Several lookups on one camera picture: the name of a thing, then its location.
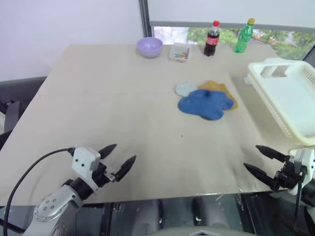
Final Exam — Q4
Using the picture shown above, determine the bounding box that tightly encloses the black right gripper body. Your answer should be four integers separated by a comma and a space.
272, 156, 306, 192

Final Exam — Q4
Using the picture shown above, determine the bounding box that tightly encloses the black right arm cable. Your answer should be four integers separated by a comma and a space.
294, 180, 303, 231

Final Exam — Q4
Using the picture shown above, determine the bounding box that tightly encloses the white dish rack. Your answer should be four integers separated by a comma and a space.
243, 58, 315, 145

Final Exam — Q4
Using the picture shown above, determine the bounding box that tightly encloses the blue cloth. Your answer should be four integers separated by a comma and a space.
177, 89, 234, 121

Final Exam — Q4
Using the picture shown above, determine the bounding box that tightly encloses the black chair frame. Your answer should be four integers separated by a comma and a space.
0, 99, 28, 135

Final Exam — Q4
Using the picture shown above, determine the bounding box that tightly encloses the grey robot torso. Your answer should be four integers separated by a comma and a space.
157, 226, 250, 236

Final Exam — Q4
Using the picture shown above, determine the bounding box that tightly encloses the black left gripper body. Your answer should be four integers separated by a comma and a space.
91, 162, 118, 189

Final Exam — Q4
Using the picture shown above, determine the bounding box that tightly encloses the mustard yellow sock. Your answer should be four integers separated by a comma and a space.
197, 80, 226, 92
220, 83, 239, 110

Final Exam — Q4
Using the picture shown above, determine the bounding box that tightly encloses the clear box of coloured clips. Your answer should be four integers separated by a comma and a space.
168, 42, 192, 63

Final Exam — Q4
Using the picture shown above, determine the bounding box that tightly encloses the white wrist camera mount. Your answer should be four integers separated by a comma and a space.
287, 148, 315, 196
71, 147, 102, 193

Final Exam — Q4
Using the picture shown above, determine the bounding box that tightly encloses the light grey cloth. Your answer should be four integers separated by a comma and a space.
174, 83, 198, 97

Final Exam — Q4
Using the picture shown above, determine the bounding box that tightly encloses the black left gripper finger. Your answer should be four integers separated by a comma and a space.
99, 144, 118, 160
114, 155, 137, 183

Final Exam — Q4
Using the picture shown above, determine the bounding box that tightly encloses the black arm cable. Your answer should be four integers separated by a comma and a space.
4, 147, 75, 233
294, 180, 303, 231

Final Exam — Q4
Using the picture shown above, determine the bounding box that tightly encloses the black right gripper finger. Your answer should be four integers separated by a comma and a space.
255, 145, 291, 163
243, 162, 278, 191

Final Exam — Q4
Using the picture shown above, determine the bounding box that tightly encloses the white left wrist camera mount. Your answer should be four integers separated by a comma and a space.
71, 147, 102, 193

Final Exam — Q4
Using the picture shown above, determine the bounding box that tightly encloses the cola bottle with red cap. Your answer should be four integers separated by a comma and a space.
203, 20, 221, 58

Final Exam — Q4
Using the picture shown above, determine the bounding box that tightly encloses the green bottle with yellow cap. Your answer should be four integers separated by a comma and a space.
233, 18, 256, 54

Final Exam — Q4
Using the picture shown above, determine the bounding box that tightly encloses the purple plastic bowl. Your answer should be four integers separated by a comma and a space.
136, 37, 163, 59

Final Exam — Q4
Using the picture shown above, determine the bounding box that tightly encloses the grey window frame post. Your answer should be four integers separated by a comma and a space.
138, 0, 153, 45

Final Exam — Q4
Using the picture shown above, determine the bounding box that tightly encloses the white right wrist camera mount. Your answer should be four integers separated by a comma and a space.
287, 148, 315, 196

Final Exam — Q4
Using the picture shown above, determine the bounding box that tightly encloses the white roller blind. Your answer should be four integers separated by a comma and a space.
149, 0, 315, 32

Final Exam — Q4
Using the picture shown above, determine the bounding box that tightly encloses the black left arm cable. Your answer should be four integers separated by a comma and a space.
4, 147, 75, 233

